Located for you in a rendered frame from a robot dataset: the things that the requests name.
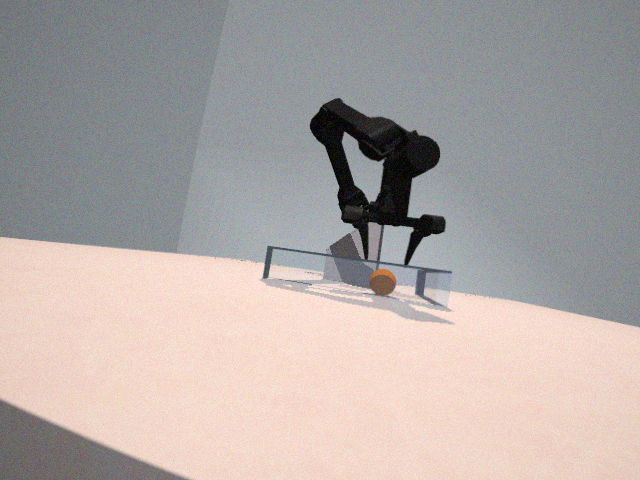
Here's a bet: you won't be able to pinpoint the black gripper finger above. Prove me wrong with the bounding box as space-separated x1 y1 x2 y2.
405 230 431 265
352 222 369 260

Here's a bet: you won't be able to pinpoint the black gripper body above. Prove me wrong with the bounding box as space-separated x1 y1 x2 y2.
341 180 446 234

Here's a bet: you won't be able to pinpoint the low clear walls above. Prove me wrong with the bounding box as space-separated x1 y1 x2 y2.
264 248 452 309

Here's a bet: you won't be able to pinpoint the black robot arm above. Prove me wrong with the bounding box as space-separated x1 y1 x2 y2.
310 98 440 213

